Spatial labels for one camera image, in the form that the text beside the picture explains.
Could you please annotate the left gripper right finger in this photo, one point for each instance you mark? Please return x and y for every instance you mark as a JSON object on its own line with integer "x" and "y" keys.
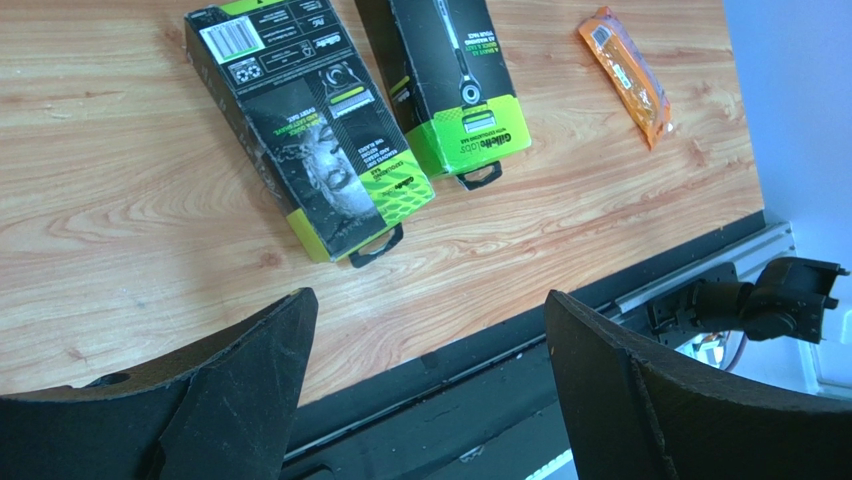
{"x": 634, "y": 409}

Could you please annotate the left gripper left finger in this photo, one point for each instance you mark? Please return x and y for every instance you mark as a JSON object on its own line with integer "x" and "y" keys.
{"x": 222, "y": 407}

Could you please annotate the green black razor pack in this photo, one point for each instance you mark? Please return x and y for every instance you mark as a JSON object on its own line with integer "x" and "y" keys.
{"x": 448, "y": 85}
{"x": 299, "y": 98}

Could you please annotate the orange razor bag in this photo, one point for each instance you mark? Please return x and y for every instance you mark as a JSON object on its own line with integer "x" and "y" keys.
{"x": 638, "y": 87}

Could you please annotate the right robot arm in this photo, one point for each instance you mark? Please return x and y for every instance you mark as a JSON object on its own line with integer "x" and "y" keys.
{"x": 787, "y": 300}

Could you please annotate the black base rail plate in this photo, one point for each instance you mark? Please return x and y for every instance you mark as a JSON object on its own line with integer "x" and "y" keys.
{"x": 434, "y": 415}

